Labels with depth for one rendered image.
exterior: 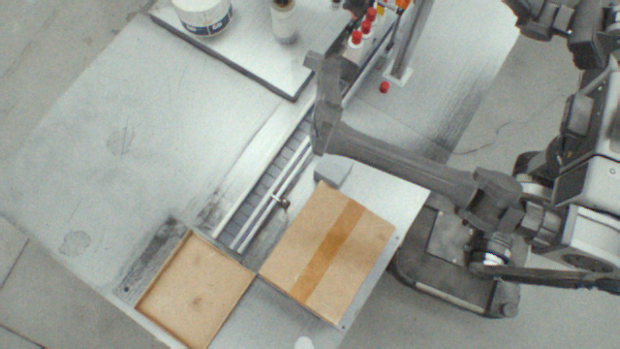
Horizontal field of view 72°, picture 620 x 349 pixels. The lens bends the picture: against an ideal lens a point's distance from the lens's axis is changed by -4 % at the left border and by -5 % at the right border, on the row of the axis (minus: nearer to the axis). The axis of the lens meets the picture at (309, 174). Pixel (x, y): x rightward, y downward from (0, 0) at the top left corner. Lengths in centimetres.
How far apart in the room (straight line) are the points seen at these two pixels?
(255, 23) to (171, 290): 100
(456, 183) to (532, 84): 210
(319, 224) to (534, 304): 161
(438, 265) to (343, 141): 134
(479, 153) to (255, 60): 145
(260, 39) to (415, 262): 119
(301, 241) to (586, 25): 78
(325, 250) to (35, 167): 110
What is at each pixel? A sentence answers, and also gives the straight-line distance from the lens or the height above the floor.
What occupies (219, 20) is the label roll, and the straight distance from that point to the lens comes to 170.
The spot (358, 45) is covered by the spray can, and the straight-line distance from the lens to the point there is 150.
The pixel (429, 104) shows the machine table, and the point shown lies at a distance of 169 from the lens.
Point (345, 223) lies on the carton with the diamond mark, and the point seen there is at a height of 112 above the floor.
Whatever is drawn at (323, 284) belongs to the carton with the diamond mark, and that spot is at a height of 112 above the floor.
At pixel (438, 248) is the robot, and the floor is 26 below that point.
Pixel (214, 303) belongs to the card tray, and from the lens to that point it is 147.
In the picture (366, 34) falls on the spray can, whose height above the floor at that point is 105.
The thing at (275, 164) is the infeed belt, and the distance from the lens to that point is 148.
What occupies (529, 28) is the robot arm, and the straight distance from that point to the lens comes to 116.
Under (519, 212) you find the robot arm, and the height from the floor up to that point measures 148.
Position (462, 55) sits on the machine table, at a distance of 183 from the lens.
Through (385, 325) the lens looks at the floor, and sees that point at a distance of 231.
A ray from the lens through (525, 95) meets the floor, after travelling 290.
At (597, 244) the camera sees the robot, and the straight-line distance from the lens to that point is 95.
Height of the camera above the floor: 228
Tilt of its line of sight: 72 degrees down
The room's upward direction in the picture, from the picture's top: 3 degrees clockwise
